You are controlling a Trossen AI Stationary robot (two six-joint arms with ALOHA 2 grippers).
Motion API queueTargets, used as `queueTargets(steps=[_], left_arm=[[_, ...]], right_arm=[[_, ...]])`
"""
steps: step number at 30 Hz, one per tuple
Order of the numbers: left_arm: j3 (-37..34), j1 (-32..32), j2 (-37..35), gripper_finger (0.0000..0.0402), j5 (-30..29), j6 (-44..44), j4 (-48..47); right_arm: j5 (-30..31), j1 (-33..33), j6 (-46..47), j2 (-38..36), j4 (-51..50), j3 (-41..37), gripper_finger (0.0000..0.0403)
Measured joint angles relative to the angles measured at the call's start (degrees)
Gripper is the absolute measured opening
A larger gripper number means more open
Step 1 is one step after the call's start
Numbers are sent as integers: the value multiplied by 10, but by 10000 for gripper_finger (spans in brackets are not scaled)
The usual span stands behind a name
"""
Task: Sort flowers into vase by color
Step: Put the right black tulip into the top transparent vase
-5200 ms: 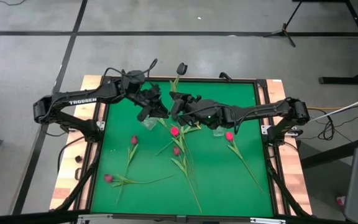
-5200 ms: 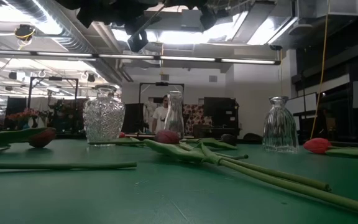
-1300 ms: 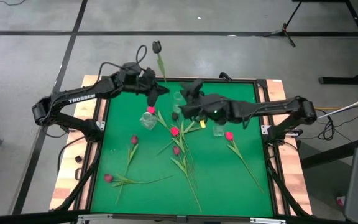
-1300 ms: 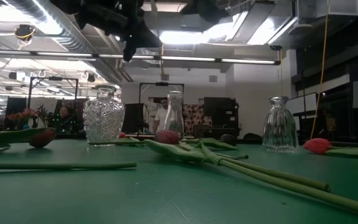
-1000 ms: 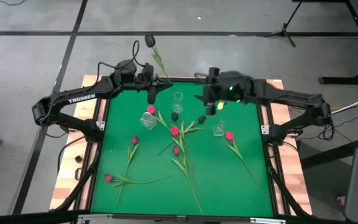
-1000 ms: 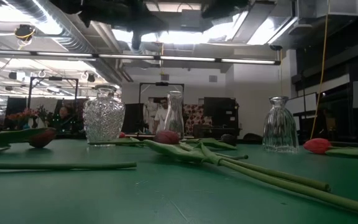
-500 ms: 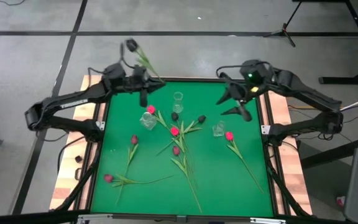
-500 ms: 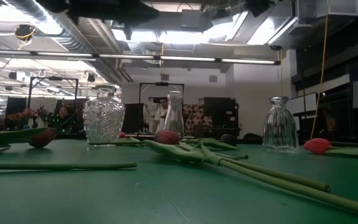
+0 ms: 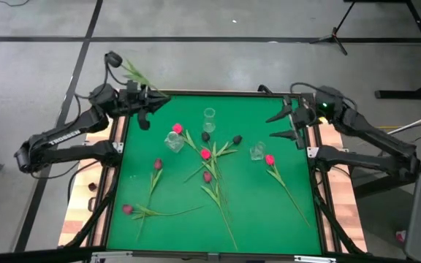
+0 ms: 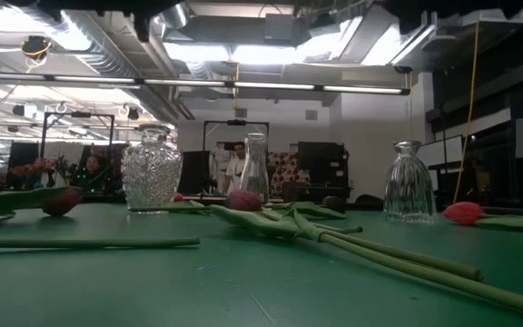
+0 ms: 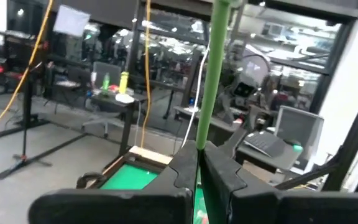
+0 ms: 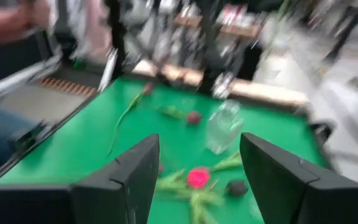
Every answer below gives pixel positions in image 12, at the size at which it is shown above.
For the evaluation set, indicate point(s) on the silver frame bracket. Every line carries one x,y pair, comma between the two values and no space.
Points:
109,70

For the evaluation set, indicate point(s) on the ribbed narrow-neck glass vase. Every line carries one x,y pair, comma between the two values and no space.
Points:
224,130

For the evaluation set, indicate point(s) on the dark red artificial tulip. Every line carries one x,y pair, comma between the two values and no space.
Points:
148,88
194,117

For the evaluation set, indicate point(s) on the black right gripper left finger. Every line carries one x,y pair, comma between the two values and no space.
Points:
120,193

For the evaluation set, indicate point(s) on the green table mat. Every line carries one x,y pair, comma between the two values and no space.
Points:
73,146

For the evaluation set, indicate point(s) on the pink artificial tulip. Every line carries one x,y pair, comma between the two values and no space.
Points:
197,177

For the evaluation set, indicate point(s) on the black artificial tulip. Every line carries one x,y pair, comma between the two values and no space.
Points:
236,187

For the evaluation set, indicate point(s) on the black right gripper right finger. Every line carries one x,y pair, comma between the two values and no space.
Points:
284,193

